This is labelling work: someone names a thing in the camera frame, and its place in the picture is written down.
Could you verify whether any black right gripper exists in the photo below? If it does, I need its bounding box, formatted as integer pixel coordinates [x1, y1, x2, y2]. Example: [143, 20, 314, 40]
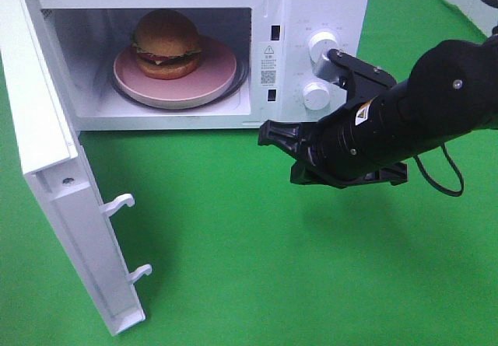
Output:
[258, 120, 408, 189]

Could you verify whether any white microwave knob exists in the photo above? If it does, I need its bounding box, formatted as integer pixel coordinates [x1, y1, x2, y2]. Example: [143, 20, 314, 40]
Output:
[308, 30, 338, 63]
[303, 82, 331, 111]

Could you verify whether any pink round plate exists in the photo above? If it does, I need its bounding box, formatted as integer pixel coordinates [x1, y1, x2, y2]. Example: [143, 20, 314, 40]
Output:
[112, 37, 238, 110]

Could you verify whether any toy hamburger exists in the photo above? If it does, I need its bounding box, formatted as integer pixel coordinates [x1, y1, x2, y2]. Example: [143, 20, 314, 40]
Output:
[132, 9, 202, 80]

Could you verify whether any white microwave door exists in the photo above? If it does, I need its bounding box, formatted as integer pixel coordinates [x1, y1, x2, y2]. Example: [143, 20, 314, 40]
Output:
[1, 0, 152, 334]

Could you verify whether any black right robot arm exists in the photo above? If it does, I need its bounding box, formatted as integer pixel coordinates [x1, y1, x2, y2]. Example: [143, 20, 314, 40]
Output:
[258, 37, 497, 188]

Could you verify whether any glass microwave turntable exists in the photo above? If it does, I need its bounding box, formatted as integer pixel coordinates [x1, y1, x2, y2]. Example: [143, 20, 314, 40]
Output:
[108, 56, 250, 110]

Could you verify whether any white warning label sticker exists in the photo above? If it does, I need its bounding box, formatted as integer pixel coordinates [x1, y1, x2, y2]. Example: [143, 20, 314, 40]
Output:
[257, 41, 280, 87]

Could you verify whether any green table cloth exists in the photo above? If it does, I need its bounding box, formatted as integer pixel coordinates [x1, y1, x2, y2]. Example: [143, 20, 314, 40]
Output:
[0, 0, 498, 346]

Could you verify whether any white microwave oven body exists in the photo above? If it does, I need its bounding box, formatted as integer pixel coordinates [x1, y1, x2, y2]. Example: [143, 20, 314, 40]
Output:
[40, 0, 367, 133]

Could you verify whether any black camera cable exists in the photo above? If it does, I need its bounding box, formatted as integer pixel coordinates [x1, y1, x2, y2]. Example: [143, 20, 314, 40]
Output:
[412, 143, 465, 197]

